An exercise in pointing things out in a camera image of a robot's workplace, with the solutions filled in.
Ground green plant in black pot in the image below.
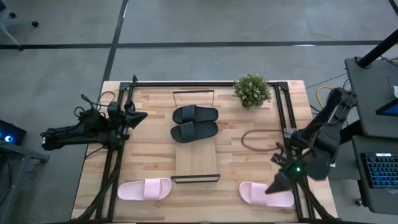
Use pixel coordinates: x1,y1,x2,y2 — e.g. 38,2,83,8
233,73,272,110

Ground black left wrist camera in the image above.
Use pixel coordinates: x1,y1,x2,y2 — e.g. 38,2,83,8
107,101,121,121

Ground black aluminium table frame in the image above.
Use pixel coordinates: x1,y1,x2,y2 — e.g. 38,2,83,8
70,74,340,224

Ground pink slide sandal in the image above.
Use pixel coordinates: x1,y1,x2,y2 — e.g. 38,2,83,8
117,177,173,201

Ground black keyboard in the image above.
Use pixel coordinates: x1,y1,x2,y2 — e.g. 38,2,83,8
360,152,398,190

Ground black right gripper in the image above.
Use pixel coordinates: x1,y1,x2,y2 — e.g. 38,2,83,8
266,155,315,194

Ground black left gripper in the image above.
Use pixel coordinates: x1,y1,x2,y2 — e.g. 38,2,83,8
116,105,149,133

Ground grey metal stand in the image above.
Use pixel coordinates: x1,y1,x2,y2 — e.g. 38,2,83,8
0,142,50,224

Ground black slide sandal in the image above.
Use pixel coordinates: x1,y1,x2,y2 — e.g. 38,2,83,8
172,105,220,124

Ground tablet with blue screen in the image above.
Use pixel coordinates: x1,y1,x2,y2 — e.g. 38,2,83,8
375,98,398,118

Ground black computer with blue lights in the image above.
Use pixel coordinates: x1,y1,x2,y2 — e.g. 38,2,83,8
0,119,27,146

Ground yellow cable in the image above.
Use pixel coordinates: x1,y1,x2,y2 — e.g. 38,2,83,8
316,85,334,109

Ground brown cable loop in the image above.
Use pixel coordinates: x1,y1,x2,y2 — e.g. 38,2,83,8
241,129,285,153

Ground grey chair base with castors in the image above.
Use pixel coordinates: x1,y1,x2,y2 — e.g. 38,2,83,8
0,0,40,51

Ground black vertical pole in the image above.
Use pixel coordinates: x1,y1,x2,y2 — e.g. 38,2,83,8
356,29,398,68

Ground grey desk with keyboard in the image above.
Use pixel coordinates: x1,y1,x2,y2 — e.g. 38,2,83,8
351,135,398,215

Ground black foam pad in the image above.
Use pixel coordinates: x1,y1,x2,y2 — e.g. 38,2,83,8
170,121,220,144

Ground white slide sandal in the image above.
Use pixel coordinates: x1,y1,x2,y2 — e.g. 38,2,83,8
238,181,295,208

